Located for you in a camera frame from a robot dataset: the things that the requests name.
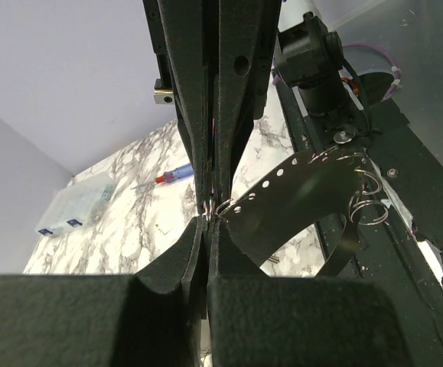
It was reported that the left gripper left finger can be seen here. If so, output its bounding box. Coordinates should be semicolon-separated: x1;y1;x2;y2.
0;218;204;366

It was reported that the blue red screwdriver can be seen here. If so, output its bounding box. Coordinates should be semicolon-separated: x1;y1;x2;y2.
133;164;194;190

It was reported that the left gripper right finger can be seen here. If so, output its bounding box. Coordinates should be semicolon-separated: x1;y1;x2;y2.
207;220;412;366

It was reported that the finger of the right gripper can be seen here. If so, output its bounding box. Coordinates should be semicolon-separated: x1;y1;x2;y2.
158;1;209;206
215;1;282;195

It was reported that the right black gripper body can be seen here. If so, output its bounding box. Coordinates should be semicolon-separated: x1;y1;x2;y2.
143;0;174;104

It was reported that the clear plastic organizer box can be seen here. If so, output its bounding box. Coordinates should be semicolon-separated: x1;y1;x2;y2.
35;172;117;237

